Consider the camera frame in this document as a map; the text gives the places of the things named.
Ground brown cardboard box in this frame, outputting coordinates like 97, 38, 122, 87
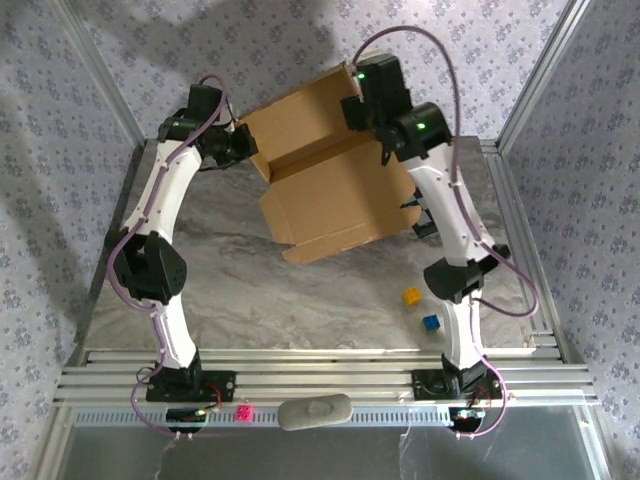
234, 62, 424, 265

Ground black left electronics board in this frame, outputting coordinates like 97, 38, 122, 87
166, 407, 207, 434

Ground black electronics board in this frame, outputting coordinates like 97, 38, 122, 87
166, 407, 207, 434
448, 406, 486, 432

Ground grey oval stone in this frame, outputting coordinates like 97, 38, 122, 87
277, 393, 354, 432

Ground black right electronics board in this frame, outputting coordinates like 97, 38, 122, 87
448, 406, 486, 432

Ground grey reflective panel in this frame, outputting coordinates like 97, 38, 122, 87
49, 422, 609, 480

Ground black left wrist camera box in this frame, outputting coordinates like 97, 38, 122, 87
230, 123, 260, 162

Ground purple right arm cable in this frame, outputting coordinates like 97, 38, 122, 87
352, 25, 541, 442

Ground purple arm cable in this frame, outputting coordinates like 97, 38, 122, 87
108, 74, 231, 442
352, 25, 541, 442

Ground aluminium frame post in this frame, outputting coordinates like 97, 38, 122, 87
494, 0, 599, 151
52, 0, 149, 146

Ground aluminium side rail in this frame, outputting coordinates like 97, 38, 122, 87
480, 139, 571, 361

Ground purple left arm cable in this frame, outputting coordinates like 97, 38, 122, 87
108, 74, 231, 442

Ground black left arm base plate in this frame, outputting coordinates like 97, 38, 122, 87
145, 370, 236, 403

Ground aluminium mounting rail frame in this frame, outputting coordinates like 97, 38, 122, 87
52, 347, 599, 406

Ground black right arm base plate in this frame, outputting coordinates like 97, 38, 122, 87
412, 369, 503, 401

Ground grey slotted cable duct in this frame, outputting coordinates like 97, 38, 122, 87
72, 405, 584, 427

